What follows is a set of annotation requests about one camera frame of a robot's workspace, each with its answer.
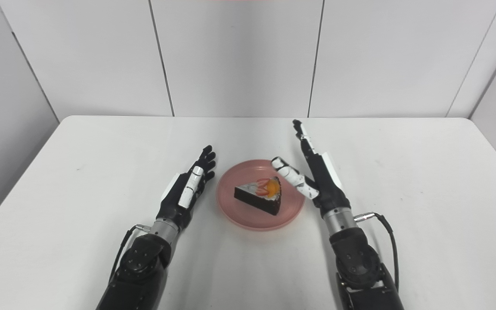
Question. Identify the chocolate cake slice with fruit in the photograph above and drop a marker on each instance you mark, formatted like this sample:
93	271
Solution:
260	196

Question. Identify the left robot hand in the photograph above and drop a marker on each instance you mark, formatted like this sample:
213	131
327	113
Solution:
187	189

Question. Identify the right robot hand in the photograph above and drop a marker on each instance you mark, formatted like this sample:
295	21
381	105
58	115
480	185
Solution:
317	176

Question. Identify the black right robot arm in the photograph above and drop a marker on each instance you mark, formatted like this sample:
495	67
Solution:
360	262

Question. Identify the pink round plate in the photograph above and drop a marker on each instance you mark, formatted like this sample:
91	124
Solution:
248	215

